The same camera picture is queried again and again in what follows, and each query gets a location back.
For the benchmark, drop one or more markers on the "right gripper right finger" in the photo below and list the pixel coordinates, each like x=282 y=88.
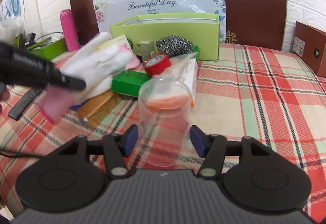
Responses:
x=212 y=149

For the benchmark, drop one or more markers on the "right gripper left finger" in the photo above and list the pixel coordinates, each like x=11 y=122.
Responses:
x=116 y=147

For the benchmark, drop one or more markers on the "golden brown cosmetic box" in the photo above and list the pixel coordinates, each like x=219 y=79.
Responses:
x=95 y=110

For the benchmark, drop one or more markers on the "clear plastic cup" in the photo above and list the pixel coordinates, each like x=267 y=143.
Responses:
x=164 y=106

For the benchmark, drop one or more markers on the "white orange long box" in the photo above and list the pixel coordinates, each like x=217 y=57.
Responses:
x=184 y=69

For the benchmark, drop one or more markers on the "white and pink glove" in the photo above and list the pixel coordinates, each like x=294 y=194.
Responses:
x=96 y=67

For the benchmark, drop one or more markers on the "red tape roll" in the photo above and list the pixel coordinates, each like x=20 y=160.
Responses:
x=157 y=64

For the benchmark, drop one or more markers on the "steel wool scrubber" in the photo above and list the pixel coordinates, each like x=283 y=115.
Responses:
x=174 y=45

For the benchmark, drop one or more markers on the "green tissue box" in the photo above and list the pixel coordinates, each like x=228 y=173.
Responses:
x=47 y=49

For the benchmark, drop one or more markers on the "black remote control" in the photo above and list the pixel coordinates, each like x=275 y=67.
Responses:
x=25 y=101

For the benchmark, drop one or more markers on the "pink thermos bottle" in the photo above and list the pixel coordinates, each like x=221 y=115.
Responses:
x=69 y=30

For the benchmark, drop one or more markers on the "plaid bed sheet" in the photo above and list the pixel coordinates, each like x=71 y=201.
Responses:
x=249 y=91

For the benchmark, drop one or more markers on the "small olive green box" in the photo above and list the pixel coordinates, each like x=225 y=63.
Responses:
x=147 y=49

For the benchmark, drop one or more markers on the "yellow green flat package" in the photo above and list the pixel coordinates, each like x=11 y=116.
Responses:
x=120 y=41

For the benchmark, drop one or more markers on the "light green storage box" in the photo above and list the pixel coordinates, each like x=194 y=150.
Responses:
x=202 y=29

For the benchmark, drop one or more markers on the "brown cardboard box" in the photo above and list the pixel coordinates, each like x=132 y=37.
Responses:
x=309 y=44

